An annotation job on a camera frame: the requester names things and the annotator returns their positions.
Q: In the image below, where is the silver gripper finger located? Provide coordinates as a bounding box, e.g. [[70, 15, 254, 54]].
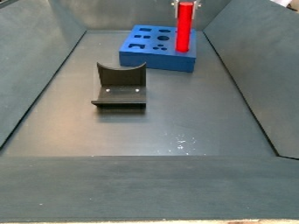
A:
[[172, 0, 180, 18], [192, 0, 201, 16]]

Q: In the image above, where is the red hexagonal peg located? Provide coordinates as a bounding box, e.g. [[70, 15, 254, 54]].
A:
[[174, 2, 193, 53]]

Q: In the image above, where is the blue foam shape board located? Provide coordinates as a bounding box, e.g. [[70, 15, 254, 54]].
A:
[[118, 24, 196, 73]]

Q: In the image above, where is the black curved holder stand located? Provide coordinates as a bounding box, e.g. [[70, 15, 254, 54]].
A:
[[90, 64, 145, 109]]

